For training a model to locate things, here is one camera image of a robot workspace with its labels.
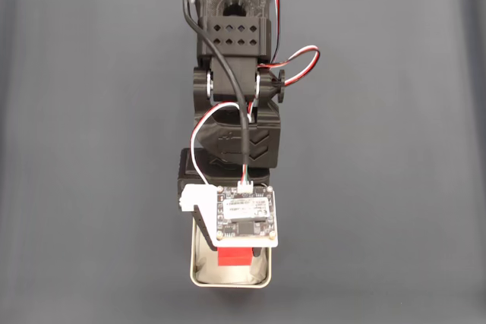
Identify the white crumpled tissue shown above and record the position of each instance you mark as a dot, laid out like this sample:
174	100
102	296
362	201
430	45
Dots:
228	274

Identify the white camera board mount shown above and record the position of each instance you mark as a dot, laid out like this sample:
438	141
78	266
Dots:
247	217

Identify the white square box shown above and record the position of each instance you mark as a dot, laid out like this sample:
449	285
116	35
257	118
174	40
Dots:
192	267

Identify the red cube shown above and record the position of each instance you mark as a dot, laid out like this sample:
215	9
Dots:
235	257

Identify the dark grey mat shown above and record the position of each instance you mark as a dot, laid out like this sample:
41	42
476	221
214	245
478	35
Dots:
379	149

